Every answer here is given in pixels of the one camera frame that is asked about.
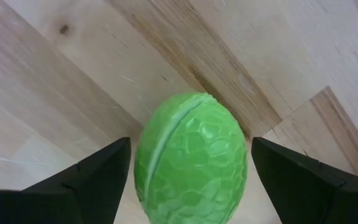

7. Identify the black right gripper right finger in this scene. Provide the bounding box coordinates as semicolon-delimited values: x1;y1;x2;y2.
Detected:
251;137;358;224

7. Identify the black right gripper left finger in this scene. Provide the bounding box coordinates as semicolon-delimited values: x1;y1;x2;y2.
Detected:
0;137;132;224

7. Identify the green textured toy fruit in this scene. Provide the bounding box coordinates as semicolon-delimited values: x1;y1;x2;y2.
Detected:
134;91;249;224

